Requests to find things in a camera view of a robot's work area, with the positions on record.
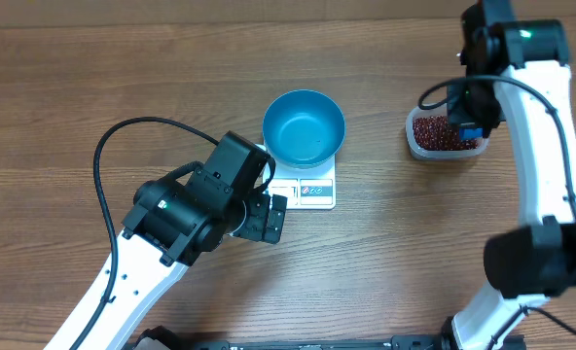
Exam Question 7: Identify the blue plastic measuring scoop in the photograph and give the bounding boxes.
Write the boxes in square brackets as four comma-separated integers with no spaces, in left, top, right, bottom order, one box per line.
[458,127,483,141]

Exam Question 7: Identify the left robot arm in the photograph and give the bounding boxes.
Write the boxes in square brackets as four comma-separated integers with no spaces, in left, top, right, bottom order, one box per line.
[47,132,287,349]

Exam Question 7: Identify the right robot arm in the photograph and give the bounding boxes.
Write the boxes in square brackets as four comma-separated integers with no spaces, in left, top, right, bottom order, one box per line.
[448,1,576,349]

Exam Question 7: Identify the blue metal bowl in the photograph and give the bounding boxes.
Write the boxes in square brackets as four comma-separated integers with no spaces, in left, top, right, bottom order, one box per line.
[262,89,346,168]

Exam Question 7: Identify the white digital kitchen scale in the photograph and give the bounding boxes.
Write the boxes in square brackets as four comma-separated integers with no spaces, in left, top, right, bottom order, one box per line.
[260,140,339,210]

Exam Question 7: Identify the red adzuki beans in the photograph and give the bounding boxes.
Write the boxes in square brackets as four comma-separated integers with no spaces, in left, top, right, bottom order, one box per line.
[412,116,478,151]

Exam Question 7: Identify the clear plastic food container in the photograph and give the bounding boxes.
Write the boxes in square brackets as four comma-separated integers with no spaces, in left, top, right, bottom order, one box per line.
[406,105,488,160]

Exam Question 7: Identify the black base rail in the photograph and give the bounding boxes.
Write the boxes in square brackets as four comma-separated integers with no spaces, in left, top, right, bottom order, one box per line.
[131,325,527,350]

